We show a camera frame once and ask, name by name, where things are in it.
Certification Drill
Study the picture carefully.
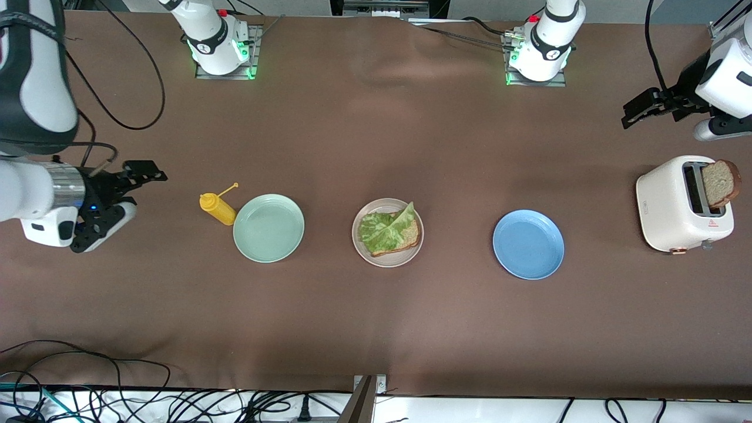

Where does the yellow mustard squeeze bottle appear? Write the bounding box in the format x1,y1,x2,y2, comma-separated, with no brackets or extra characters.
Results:
199,183,239,226

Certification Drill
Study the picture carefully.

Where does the green lettuce leaf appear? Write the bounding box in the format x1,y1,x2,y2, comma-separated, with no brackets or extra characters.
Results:
358,202,419,252

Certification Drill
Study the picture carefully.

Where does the brown bread slice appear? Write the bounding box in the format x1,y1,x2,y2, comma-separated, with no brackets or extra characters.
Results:
701,159,743,208
369,216,421,257

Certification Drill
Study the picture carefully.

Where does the mint green plate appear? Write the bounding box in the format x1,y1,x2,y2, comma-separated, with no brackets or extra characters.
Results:
233,194,306,263

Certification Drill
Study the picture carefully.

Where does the blue plate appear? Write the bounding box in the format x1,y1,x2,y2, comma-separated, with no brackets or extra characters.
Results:
492,210,565,281

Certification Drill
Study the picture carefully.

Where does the beige plate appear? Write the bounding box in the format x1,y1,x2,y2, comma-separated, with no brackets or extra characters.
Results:
351,198,424,268

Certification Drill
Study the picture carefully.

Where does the white toaster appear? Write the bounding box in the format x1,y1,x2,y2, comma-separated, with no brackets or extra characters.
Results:
636,155,735,256

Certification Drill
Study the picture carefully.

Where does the black equipment rack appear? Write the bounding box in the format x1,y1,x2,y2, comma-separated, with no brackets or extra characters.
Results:
329,0,450,19

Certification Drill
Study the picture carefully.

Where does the brown table cover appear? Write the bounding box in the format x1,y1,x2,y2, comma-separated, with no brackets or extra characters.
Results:
0,11,752,401

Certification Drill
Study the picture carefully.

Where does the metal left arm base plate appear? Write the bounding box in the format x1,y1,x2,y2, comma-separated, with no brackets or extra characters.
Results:
504,29,568,88

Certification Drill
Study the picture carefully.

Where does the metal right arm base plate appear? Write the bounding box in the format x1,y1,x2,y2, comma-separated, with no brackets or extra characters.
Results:
194,23,260,81

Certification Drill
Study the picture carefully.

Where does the black base cable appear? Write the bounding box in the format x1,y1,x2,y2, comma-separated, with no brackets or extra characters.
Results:
411,16,512,51

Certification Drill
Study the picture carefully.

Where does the teal floor cable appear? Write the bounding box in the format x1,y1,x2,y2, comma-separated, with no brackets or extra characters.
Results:
0,382,77,421

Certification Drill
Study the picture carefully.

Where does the metal edge bracket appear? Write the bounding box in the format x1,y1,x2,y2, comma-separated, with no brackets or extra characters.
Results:
351,374,387,423

